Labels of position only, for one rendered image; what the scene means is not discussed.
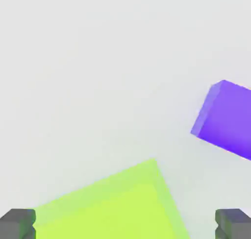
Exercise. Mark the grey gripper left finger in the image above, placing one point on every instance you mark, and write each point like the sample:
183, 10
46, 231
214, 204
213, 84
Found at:
16, 224

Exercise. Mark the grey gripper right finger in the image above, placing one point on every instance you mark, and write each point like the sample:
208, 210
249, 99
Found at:
233, 225

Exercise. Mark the large lime green box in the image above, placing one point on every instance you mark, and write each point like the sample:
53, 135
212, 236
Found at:
117, 209

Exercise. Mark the large purple box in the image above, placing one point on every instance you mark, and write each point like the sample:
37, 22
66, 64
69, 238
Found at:
227, 117

